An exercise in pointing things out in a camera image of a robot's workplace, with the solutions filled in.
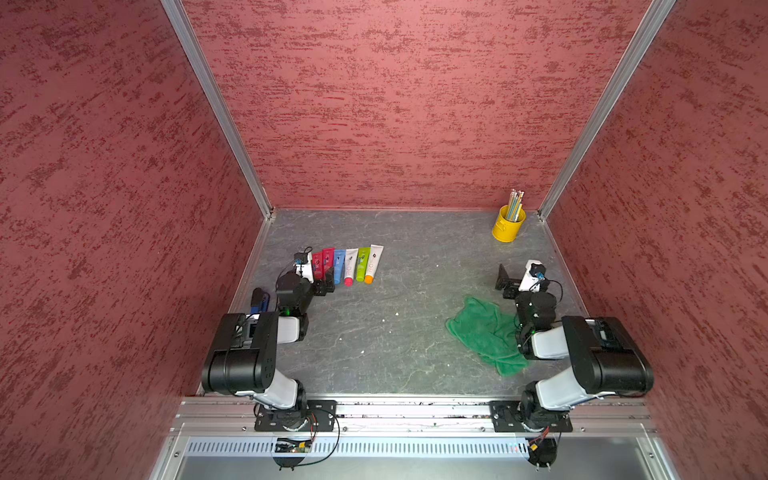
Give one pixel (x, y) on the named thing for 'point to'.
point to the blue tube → (339, 263)
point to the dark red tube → (317, 265)
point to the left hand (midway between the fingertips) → (319, 270)
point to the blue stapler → (259, 301)
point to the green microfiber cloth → (493, 335)
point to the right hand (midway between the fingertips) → (515, 269)
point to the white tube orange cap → (375, 254)
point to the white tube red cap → (351, 255)
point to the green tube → (362, 263)
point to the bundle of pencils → (514, 204)
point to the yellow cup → (505, 230)
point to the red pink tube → (328, 255)
